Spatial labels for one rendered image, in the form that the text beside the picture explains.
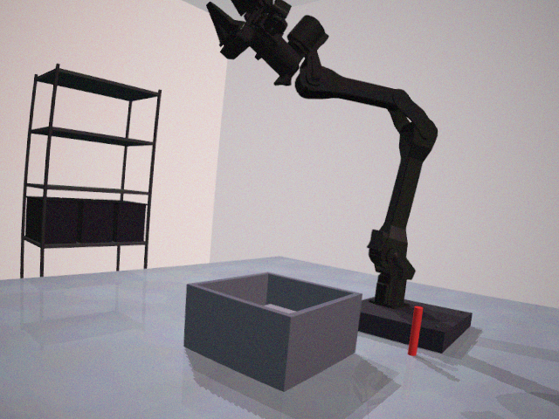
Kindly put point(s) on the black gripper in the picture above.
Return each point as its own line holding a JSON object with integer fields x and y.
{"x": 236, "y": 41}

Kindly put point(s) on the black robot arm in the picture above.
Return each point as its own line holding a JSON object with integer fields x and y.
{"x": 387, "y": 246}

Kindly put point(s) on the red peg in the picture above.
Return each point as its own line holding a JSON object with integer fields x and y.
{"x": 416, "y": 324}

